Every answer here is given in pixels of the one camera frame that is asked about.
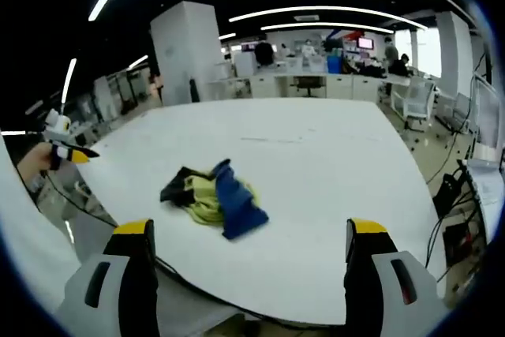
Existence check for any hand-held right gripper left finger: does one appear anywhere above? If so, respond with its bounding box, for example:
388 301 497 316
58 218 161 337

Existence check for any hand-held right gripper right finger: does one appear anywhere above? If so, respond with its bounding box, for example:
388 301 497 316
343 217 449 337

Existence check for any yellow garment with coloured sleeves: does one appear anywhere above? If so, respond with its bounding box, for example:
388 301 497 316
159 158 270 242

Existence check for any person's left hand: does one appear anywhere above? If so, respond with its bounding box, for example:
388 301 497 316
17 142 55 185

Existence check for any person in white clothing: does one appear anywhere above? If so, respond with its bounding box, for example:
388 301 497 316
0 131 86 314

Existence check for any black box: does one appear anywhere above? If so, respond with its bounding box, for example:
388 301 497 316
433 173 461 215

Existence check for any white square pillar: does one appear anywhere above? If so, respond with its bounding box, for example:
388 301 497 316
149 0 224 107

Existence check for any white mesh chair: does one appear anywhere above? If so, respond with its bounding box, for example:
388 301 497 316
390 76 437 133

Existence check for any white cabinet row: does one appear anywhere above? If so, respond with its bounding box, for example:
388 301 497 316
250 72 383 102

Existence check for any black office chair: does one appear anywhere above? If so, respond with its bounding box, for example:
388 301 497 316
291 76 321 97

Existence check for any blue bin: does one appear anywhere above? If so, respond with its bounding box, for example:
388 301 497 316
326 54 345 74

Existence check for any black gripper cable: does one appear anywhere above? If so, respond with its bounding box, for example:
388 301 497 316
43 169 344 330

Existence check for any black cable bundle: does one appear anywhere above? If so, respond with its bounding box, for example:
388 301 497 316
425 163 488 275

